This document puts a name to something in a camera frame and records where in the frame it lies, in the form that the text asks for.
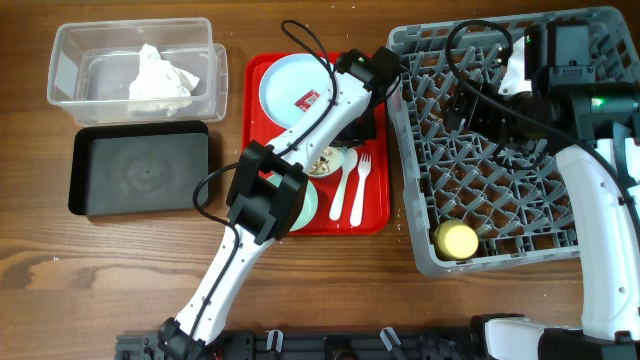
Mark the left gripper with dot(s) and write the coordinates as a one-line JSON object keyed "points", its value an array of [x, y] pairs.
{"points": [[368, 133]]}

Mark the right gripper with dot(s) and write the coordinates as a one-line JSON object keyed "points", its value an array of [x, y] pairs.
{"points": [[477, 120]]}

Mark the light blue food bowl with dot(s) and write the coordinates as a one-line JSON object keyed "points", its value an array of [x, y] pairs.
{"points": [[327, 162]]}

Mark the red sauce packet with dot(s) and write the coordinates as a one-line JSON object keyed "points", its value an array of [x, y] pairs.
{"points": [[307, 100]]}

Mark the yellow plastic cup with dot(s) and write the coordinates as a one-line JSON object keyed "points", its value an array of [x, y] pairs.
{"points": [[455, 240]]}

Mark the white napkin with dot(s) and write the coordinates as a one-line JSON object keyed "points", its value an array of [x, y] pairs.
{"points": [[159, 78]]}

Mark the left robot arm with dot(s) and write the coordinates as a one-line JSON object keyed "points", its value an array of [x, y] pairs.
{"points": [[267, 194]]}

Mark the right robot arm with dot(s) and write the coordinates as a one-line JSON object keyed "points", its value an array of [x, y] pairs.
{"points": [[591, 128]]}

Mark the grey dishwasher rack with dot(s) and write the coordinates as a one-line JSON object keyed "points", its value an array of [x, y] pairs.
{"points": [[517, 205]]}

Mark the white plastic spoon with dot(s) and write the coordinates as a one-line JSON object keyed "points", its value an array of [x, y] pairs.
{"points": [[350, 162]]}

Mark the white plastic fork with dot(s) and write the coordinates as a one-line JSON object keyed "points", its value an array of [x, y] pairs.
{"points": [[364, 169]]}

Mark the food scraps and rice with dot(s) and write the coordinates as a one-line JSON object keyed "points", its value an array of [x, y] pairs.
{"points": [[322, 161]]}

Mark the light blue plate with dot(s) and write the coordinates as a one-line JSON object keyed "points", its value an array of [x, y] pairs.
{"points": [[285, 81]]}

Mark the mint green bowl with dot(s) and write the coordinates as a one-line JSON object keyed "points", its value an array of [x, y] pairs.
{"points": [[310, 206]]}

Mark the red serving tray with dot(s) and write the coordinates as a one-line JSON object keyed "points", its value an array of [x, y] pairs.
{"points": [[377, 203]]}

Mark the black plastic tray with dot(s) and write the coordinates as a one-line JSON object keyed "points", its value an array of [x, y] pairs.
{"points": [[137, 168]]}

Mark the clear plastic bin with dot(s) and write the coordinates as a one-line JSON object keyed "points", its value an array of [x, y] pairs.
{"points": [[134, 71]]}

